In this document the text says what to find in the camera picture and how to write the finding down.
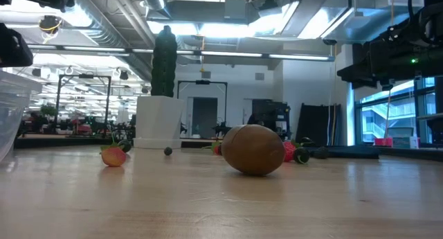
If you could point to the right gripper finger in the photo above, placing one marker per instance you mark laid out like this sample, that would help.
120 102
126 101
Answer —
360 76

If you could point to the brown kiwi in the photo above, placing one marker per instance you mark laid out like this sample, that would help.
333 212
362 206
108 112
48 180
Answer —
252 150

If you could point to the red strawberry yellowish tip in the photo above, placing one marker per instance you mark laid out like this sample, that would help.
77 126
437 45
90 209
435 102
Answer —
217 150

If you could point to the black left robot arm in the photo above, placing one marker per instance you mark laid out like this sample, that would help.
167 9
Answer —
14 48

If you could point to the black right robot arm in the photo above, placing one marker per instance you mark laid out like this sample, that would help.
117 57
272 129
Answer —
432 31

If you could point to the clear plastic tupperware container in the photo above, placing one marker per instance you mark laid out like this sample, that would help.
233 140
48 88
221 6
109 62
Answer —
14 107

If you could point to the large glass window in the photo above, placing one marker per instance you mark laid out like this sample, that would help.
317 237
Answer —
391 114

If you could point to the black standing panel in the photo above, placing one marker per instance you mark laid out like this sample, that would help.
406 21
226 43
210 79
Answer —
316 124

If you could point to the pink bin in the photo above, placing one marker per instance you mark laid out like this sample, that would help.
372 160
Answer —
383 142

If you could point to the navy blue cloth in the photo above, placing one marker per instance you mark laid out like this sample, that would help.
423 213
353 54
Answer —
353 151

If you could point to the teal box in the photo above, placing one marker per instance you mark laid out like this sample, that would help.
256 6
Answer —
405 142

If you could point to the black equipment rack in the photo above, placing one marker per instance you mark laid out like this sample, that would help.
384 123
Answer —
271 114

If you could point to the red strawberry long stem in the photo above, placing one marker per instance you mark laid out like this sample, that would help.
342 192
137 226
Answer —
289 151

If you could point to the long ceiling light strip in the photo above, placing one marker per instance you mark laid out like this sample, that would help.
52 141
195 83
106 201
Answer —
228 54

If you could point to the grey door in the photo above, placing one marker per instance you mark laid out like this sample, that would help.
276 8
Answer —
205 117

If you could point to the green cactus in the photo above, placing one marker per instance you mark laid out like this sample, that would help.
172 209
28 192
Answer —
164 62

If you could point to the small blueberry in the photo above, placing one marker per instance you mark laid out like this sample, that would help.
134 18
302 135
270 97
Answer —
167 151

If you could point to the white hexagonal plant pot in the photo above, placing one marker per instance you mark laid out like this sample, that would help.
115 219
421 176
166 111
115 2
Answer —
157 121

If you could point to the green leafy plant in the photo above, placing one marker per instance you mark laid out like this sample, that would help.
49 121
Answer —
48 111

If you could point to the silver rectangular air duct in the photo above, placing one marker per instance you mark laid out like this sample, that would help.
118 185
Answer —
346 10

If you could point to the black gantry frame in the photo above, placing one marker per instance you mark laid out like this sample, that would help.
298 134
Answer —
202 82
84 76

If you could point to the silver spiral ventilation duct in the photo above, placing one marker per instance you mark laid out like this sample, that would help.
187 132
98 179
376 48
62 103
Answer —
110 24

